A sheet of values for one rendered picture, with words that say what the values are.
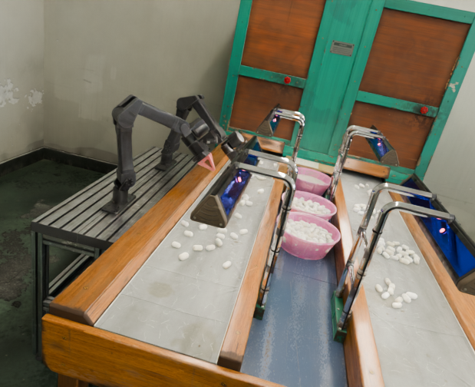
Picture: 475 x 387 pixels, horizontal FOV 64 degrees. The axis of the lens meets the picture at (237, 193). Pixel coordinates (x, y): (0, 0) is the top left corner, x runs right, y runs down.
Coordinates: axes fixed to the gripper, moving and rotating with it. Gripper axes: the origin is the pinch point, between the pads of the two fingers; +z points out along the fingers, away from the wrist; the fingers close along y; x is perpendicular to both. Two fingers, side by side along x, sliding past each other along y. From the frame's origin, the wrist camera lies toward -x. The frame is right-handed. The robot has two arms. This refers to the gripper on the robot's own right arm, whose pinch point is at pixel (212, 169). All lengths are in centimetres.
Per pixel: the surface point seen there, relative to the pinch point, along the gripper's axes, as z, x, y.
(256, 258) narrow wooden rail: 28, -12, -50
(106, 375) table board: 16, 16, -97
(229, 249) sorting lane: 22.4, -3.6, -44.2
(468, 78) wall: 74, -143, 167
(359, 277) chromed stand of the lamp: 42, -40, -67
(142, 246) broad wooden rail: 1, 11, -61
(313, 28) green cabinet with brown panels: -24, -71, 88
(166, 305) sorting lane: 15, 3, -81
